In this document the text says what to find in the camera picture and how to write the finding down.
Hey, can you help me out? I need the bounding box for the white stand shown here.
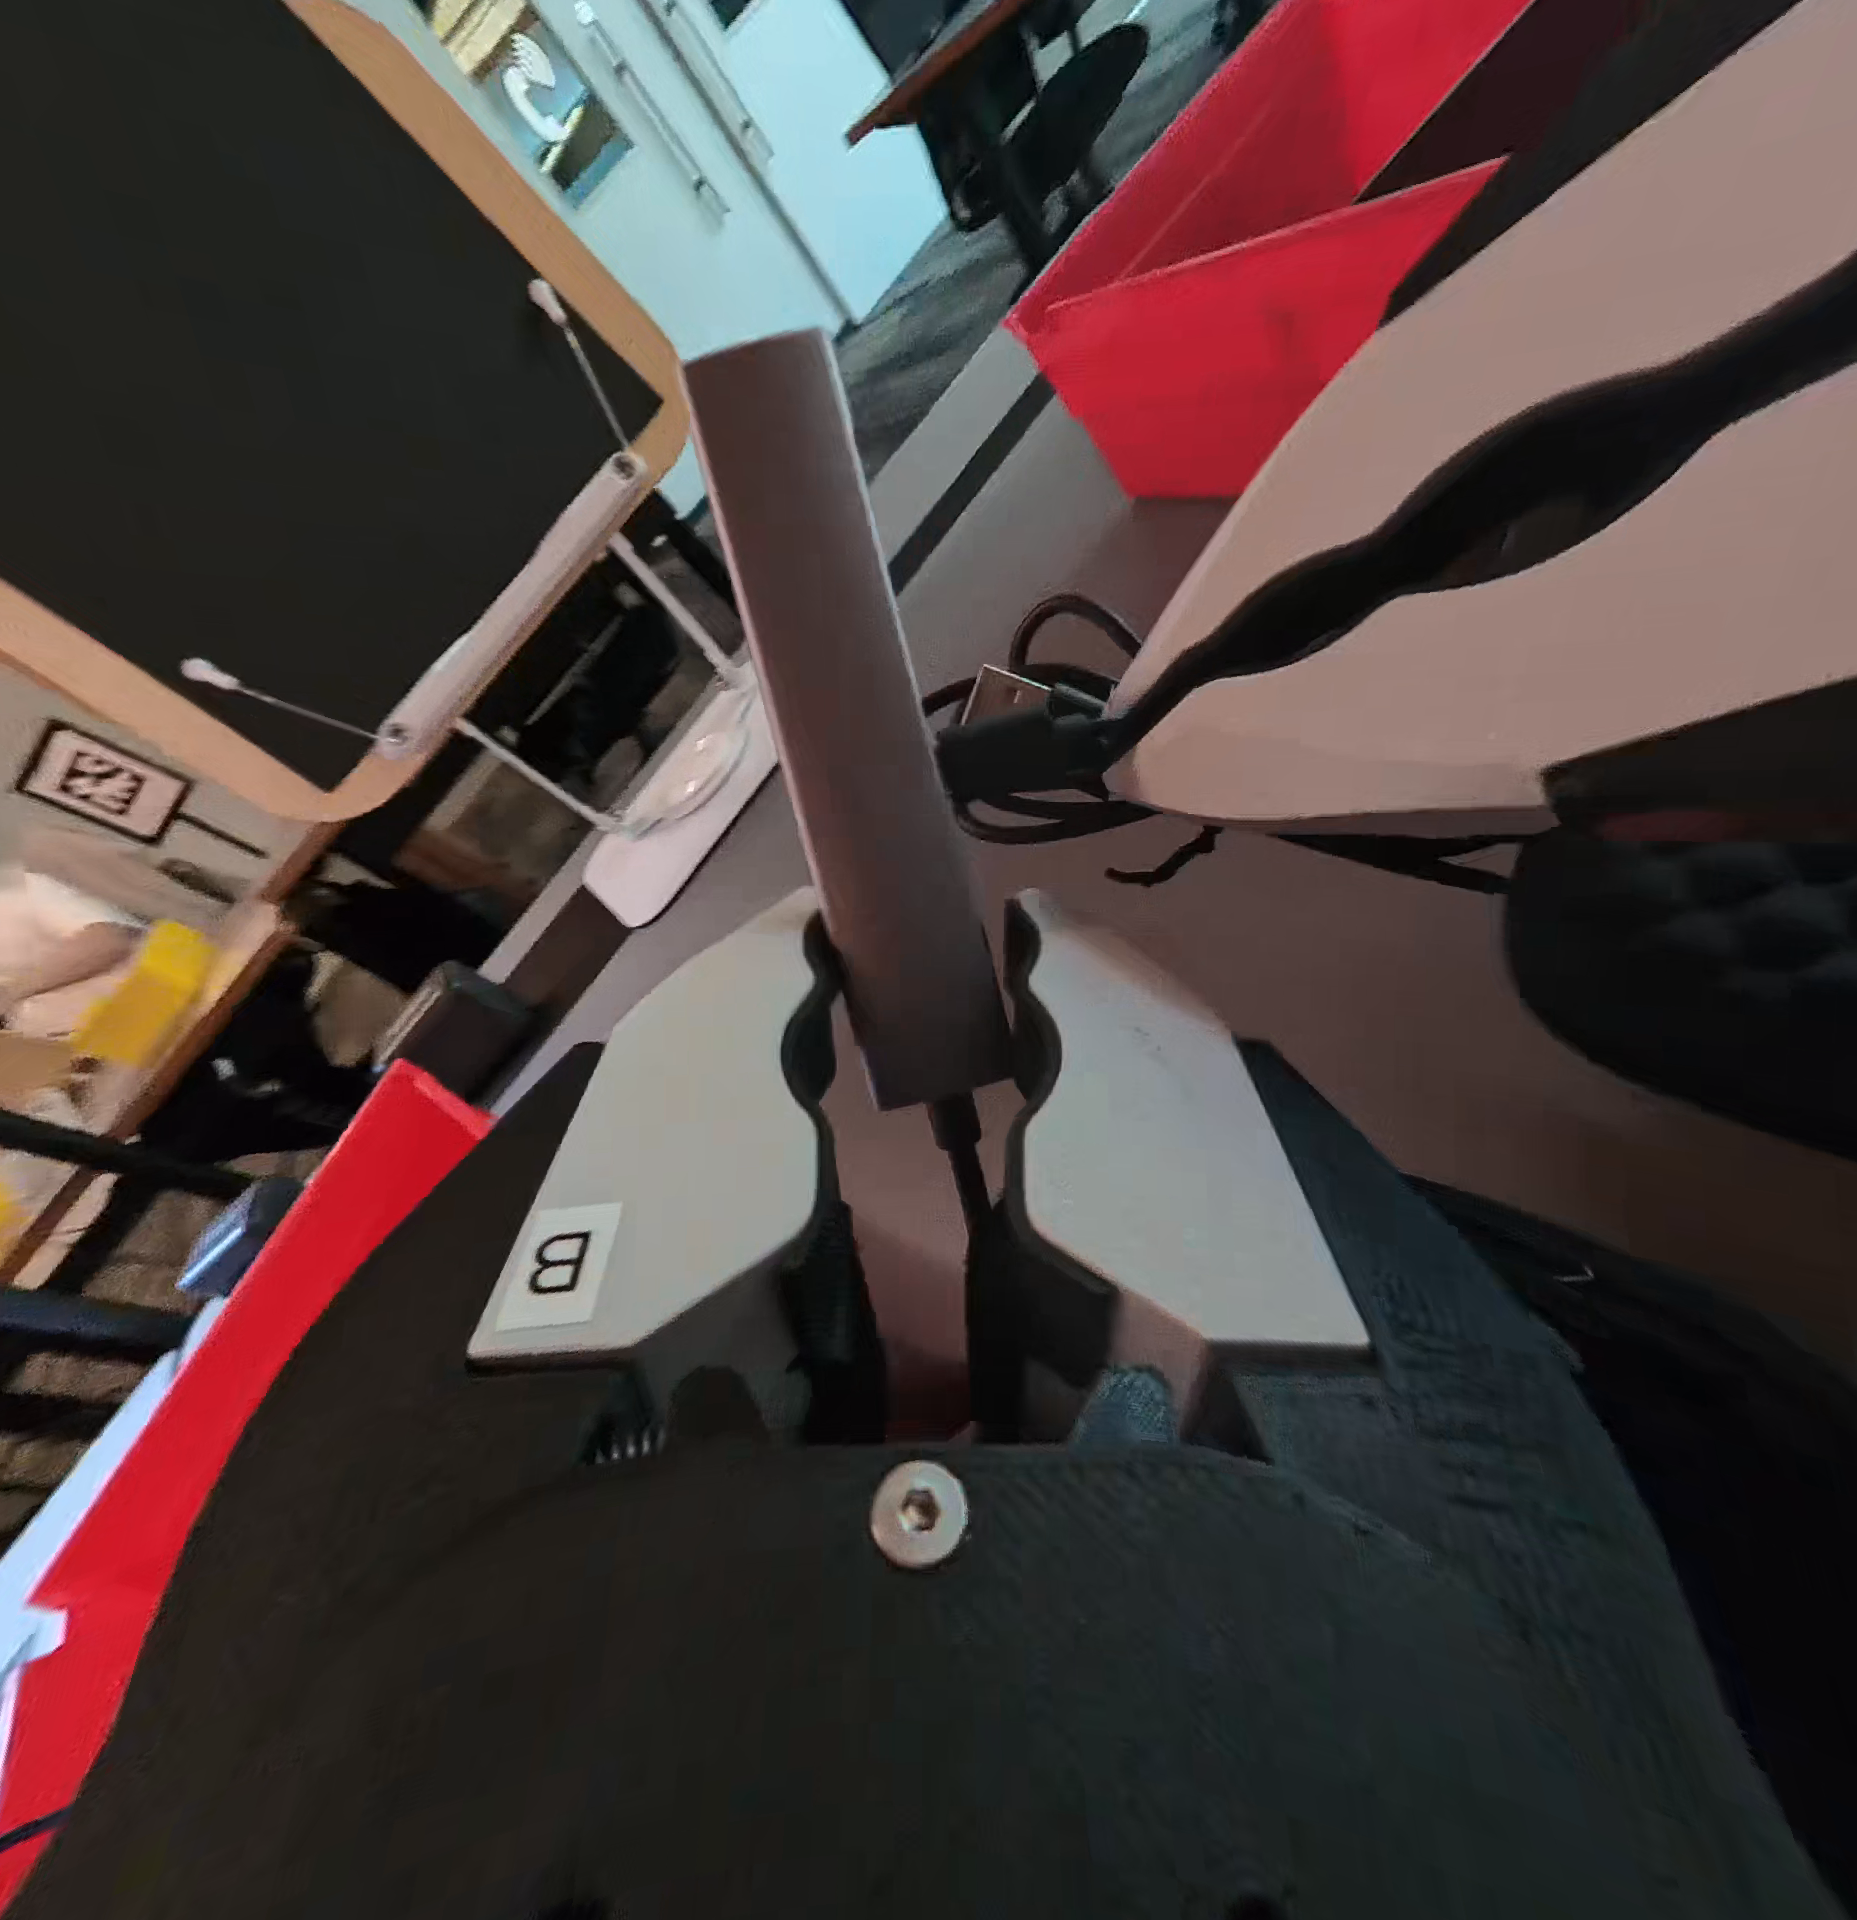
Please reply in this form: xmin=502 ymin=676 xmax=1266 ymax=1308
xmin=179 ymin=277 xmax=787 ymax=932

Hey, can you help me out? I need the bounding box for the long metal door handle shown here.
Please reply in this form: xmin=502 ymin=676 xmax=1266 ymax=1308
xmin=584 ymin=8 xmax=731 ymax=227

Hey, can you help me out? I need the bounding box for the grey usb hub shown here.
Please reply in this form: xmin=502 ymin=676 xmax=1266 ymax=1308
xmin=683 ymin=327 xmax=1016 ymax=1116

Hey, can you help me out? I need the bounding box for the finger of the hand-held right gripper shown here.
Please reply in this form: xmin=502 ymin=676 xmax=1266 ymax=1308
xmin=1103 ymin=295 xmax=1857 ymax=823
xmin=1127 ymin=0 xmax=1857 ymax=719

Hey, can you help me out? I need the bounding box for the framed wall sign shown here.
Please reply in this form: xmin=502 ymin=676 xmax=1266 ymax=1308
xmin=14 ymin=717 xmax=270 ymax=860

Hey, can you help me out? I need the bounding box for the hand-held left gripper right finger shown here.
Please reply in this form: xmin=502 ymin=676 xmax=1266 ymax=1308
xmin=962 ymin=889 xmax=1375 ymax=1440

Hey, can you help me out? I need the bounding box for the black office chair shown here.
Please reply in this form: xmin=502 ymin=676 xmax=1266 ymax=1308
xmin=950 ymin=21 xmax=1156 ymax=271

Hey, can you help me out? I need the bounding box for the wooden background desk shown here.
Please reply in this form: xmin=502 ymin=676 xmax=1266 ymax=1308
xmin=845 ymin=0 xmax=1051 ymax=143

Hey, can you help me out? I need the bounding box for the grey box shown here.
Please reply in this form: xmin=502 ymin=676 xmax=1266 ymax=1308
xmin=373 ymin=959 xmax=541 ymax=1108

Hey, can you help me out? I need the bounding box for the black board wooden edge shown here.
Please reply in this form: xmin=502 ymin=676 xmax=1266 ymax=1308
xmin=0 ymin=0 xmax=694 ymax=827

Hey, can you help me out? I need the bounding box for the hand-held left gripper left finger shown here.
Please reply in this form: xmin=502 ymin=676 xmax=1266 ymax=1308
xmin=468 ymin=889 xmax=888 ymax=1445

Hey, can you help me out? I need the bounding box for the black usb cable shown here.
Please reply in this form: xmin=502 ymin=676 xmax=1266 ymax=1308
xmin=923 ymin=595 xmax=1516 ymax=897

